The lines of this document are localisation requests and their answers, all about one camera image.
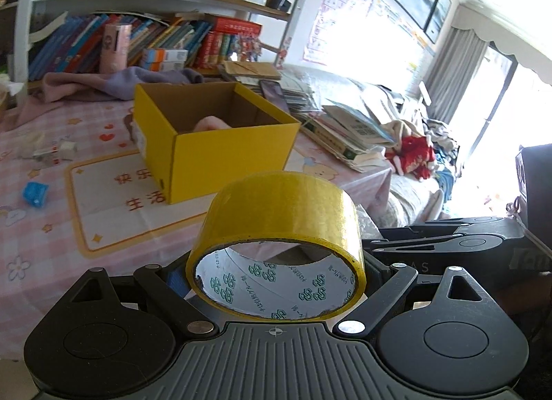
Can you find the white bookshelf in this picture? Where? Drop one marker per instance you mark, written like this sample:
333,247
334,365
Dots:
21,16

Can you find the pink purple cloth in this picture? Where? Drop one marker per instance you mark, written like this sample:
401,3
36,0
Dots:
86,83

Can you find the pink pig plush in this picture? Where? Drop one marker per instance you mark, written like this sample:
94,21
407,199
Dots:
211,123

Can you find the white paper packet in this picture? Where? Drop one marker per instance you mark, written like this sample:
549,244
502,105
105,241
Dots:
43,154

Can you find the yellow tape roll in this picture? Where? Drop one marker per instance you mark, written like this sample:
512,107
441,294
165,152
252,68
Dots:
280,206

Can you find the black desk organiser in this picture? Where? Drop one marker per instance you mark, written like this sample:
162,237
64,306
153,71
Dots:
279,1

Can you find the colourful figure stand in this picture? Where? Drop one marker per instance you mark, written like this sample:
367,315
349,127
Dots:
248,50

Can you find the row of colourful books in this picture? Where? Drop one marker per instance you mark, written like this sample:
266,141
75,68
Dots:
73,42

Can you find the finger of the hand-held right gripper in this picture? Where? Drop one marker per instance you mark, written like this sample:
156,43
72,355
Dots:
431,245
453,227

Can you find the red book box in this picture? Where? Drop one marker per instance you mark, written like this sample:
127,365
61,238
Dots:
237,27

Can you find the grey curtain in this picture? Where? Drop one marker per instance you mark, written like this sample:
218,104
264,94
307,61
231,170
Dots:
465,72

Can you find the wall poster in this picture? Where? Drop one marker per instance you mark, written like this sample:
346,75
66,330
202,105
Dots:
336,16

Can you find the row of thick dictionaries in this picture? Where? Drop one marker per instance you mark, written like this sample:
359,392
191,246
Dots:
213,51

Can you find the red plush toy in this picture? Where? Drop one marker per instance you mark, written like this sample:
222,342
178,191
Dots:
414,158

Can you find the yellow cardboard box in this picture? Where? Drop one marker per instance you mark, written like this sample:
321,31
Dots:
224,158

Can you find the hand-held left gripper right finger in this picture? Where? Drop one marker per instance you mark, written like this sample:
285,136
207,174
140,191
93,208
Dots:
377,275

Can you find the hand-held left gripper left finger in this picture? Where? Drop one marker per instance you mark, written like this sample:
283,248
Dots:
176,283

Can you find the pile of books and papers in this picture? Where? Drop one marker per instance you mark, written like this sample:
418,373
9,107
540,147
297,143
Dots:
345,132

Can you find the pink checked tablecloth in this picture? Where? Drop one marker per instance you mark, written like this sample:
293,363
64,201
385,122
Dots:
108,219

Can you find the brown paper envelope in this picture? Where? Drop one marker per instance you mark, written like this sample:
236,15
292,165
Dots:
248,69

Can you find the cluttered sofa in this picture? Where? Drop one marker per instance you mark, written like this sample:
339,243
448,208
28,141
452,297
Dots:
414,201

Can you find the orange blue medicine box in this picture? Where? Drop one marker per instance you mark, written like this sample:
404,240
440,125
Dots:
164,67
168,55

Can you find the small blue roll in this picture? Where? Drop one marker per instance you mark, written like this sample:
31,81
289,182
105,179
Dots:
35,194

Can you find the pink cylindrical container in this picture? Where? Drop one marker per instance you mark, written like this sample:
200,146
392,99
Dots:
115,48

